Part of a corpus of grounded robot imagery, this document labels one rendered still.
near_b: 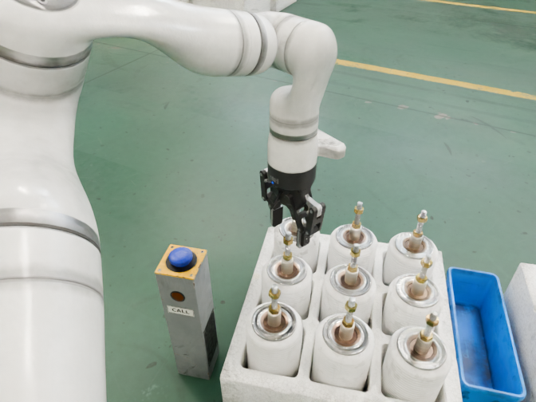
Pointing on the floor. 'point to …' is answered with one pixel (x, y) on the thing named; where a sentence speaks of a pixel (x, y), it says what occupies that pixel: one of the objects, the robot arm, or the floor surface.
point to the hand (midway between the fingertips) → (289, 229)
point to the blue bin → (482, 338)
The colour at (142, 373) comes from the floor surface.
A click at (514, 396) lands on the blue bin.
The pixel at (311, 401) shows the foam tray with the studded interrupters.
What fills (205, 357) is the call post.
